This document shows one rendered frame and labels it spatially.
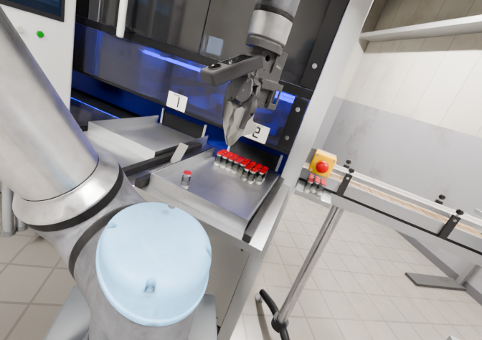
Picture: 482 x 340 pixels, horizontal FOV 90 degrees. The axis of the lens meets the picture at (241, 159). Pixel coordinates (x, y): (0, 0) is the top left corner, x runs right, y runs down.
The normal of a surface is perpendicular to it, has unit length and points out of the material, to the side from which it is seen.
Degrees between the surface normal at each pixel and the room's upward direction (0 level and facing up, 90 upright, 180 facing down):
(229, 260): 90
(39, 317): 0
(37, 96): 73
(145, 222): 7
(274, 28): 90
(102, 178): 35
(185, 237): 7
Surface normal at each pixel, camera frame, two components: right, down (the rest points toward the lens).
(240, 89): -0.76, 0.00
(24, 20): 0.89, 0.38
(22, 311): 0.29, -0.90
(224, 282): -0.33, 0.22
